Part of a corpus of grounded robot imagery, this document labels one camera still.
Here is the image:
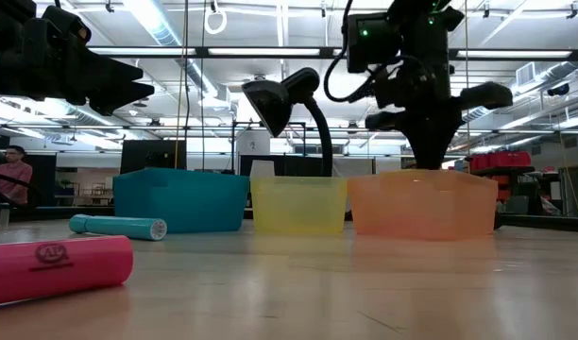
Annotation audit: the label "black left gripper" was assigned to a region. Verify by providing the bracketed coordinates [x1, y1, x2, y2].
[14, 19, 157, 118]

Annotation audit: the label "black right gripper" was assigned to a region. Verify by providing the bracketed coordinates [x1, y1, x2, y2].
[364, 25, 514, 170]

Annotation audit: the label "orange translucent plastic bin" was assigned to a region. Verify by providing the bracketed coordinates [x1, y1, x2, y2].
[347, 168, 500, 241]

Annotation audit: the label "red storage bins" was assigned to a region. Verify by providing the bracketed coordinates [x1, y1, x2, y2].
[468, 150, 533, 172]

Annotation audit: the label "black background monitor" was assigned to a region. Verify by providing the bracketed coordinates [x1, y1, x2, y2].
[120, 139, 188, 175]

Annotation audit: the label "person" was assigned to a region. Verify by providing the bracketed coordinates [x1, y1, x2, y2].
[0, 144, 34, 206]

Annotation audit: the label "black background panel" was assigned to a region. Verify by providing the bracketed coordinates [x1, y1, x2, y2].
[239, 154, 328, 179]

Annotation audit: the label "teal plastic bin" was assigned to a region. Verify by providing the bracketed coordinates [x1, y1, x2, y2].
[112, 167, 250, 235]

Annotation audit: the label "blue highlighter marker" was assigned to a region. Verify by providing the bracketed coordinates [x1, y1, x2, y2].
[69, 213, 168, 242]

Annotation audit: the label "yellow translucent plastic bin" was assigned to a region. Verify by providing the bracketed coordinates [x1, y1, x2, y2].
[249, 176, 349, 236]

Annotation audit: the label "white numbered sign board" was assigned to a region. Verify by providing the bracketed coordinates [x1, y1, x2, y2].
[235, 130, 272, 156]

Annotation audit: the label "black desk lamp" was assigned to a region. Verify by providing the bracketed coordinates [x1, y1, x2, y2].
[241, 66, 335, 179]

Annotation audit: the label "pink highlighter marker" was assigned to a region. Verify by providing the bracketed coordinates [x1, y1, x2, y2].
[0, 234, 135, 308]

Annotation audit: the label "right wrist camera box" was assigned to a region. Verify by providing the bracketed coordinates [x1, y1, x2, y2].
[345, 12, 392, 75]

